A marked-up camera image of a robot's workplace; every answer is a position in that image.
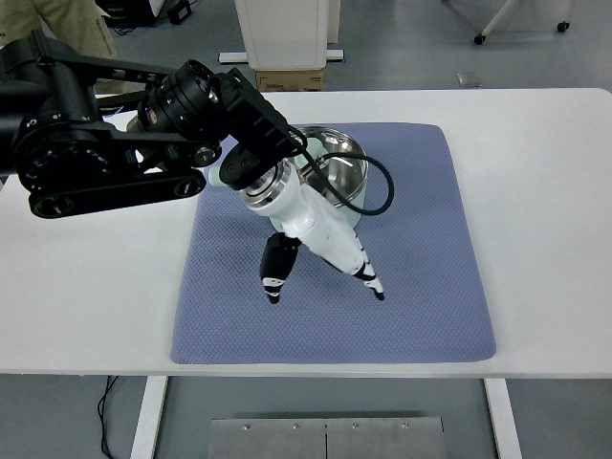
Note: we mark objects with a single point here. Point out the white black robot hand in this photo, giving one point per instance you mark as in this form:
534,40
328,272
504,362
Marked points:
330,234

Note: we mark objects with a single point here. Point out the glass lid with green knob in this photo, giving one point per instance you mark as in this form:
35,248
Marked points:
346,162

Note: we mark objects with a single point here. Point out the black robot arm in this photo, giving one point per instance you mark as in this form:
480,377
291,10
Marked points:
62,158

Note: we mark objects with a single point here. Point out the blue textured mat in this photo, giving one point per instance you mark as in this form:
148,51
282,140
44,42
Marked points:
406,287

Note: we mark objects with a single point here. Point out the brown cardboard box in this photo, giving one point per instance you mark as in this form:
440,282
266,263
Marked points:
289,80

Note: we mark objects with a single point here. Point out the grey floor outlet plate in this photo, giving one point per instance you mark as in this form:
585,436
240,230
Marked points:
469,80

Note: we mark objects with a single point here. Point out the grey metal plate with screws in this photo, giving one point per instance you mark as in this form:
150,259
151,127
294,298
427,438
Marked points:
287,442

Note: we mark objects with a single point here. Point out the white table leg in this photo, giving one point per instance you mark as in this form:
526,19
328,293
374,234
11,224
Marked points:
502,421
148,421

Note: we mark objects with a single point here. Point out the small black box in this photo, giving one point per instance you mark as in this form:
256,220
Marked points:
180,12

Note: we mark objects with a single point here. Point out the black equipment case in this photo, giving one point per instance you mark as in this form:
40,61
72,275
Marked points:
129,8

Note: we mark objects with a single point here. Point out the person in beige trousers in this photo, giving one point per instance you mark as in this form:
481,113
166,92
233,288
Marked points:
72,19

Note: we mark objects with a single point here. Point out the white pedestal cabinet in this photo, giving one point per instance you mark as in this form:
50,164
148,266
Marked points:
287,33

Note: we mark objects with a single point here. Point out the white wheeled cart frame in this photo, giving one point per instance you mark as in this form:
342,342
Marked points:
497,16

